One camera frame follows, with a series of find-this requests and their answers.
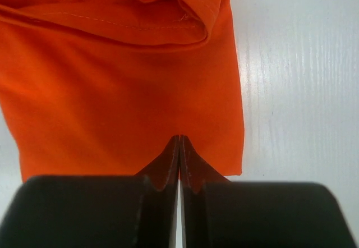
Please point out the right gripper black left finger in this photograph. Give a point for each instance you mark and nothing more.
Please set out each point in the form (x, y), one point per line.
(98, 211)

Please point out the orange t shirt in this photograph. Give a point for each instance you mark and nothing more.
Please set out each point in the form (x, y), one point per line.
(99, 87)

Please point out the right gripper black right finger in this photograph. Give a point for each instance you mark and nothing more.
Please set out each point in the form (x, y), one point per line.
(217, 212)

